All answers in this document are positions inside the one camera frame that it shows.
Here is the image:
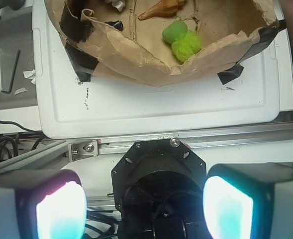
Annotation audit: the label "fuzzy lime green pompom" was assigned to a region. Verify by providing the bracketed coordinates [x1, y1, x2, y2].
[171, 30, 202, 62]

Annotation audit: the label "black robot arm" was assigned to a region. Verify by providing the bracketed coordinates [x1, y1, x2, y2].
[0, 139, 293, 239]

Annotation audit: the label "crumpled white paper ball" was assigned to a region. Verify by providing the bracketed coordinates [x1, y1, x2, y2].
[104, 0, 126, 12]

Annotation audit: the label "brown spiral sea shell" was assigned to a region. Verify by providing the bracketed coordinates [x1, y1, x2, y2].
[138, 0, 187, 20]

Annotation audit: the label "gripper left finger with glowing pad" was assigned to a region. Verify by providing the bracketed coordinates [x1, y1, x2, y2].
[0, 169, 87, 239]

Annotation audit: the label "black allen key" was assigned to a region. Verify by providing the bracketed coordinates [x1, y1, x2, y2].
[0, 49, 21, 94]

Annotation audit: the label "dark blue rope piece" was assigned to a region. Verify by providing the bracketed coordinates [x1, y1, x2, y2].
[105, 20, 124, 31]

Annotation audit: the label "black floor cables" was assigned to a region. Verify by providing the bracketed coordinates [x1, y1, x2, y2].
[0, 113, 46, 167]

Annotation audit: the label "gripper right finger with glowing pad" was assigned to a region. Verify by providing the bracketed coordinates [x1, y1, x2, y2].
[203, 162, 293, 239]

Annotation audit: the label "aluminium extrusion rail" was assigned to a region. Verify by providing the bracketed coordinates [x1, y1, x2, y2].
[0, 121, 293, 173]

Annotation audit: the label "smooth green ball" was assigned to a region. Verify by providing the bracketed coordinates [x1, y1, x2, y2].
[162, 20, 188, 44]

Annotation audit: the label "brown paper bag bin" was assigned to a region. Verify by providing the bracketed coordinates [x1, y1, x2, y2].
[44, 0, 285, 87]

